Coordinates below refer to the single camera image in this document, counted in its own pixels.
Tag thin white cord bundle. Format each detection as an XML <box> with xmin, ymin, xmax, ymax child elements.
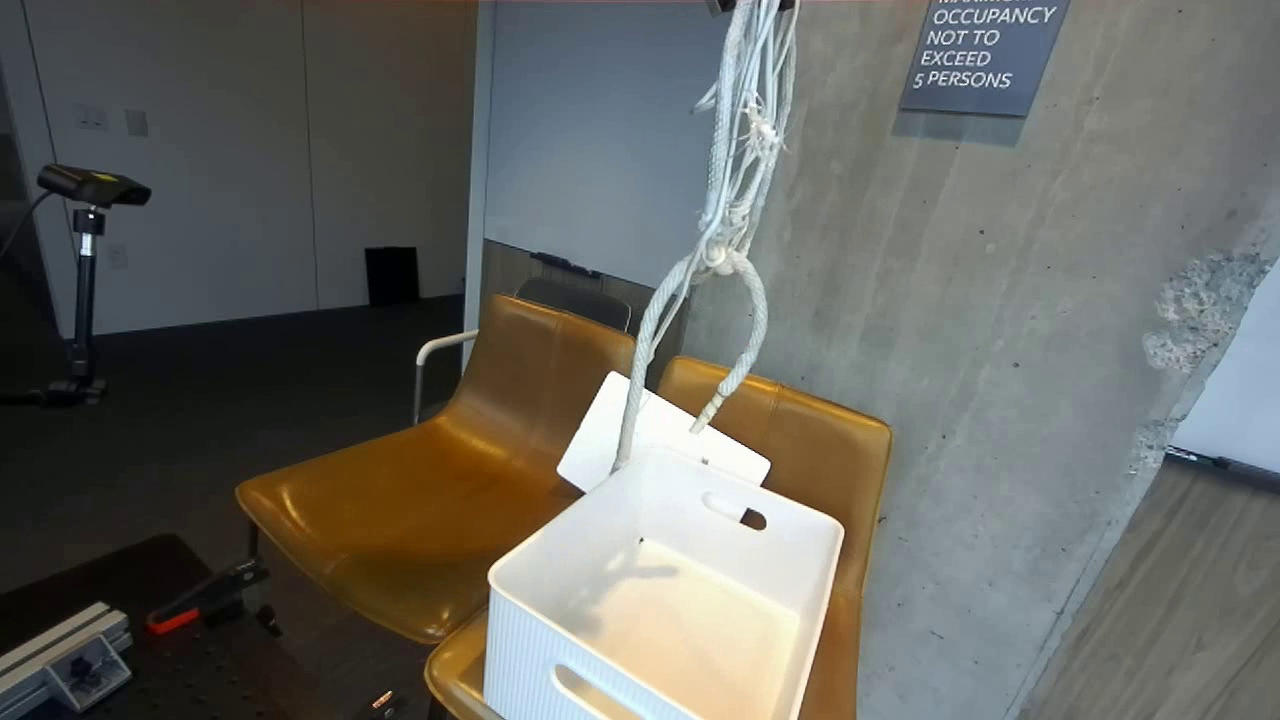
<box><xmin>693</xmin><ymin>0</ymin><xmax>806</xmax><ymax>284</ymax></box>

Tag white plastic basket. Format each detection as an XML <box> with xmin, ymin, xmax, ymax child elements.
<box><xmin>479</xmin><ymin>443</ymin><xmax>846</xmax><ymax>720</ymax></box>

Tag black whiteboard marker tray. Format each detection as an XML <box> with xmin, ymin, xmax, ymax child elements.
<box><xmin>524</xmin><ymin>247</ymin><xmax>608</xmax><ymax>280</ymax></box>

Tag mustard yellow chair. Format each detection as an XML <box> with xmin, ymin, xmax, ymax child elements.
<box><xmin>420</xmin><ymin>352</ymin><xmax>894</xmax><ymax>720</ymax></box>
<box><xmin>233</xmin><ymin>293</ymin><xmax>645</xmax><ymax>651</ymax></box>

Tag small black floor box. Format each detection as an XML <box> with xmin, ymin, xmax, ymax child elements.
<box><xmin>362</xmin><ymin>243</ymin><xmax>425</xmax><ymax>306</ymax></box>

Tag black tripod stand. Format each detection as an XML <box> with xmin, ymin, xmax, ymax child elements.
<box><xmin>30</xmin><ymin>201</ymin><xmax>114</xmax><ymax>410</ymax></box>

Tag white wall whiteboard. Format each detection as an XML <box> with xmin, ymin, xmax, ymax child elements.
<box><xmin>476</xmin><ymin>0</ymin><xmax>749</xmax><ymax>299</ymax></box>

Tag grey occupancy wall sign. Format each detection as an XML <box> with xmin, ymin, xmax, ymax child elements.
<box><xmin>900</xmin><ymin>0</ymin><xmax>1074</xmax><ymax>124</ymax></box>

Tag black clamp with red handle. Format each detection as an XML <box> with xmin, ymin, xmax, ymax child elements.
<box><xmin>140</xmin><ymin>554</ymin><xmax>272</xmax><ymax>639</ymax></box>

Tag black camera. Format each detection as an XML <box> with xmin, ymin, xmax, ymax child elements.
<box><xmin>30</xmin><ymin>160</ymin><xmax>154</xmax><ymax>210</ymax></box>

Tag aluminium extrusion rail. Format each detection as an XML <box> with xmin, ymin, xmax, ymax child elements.
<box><xmin>0</xmin><ymin>595</ymin><xmax>140</xmax><ymax>720</ymax></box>

